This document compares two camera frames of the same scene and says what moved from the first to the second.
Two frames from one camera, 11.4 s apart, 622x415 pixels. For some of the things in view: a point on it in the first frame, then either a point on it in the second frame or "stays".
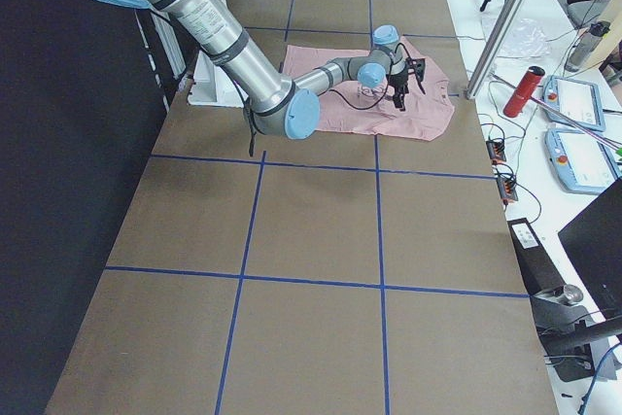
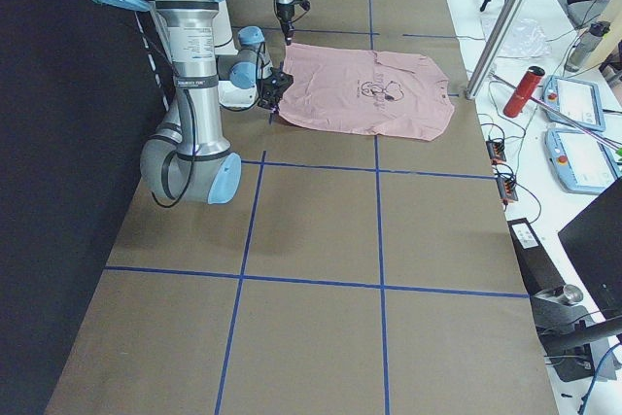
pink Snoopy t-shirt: (370, 107) stays
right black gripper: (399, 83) to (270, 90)
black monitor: (593, 241) stays
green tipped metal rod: (591, 132) stays
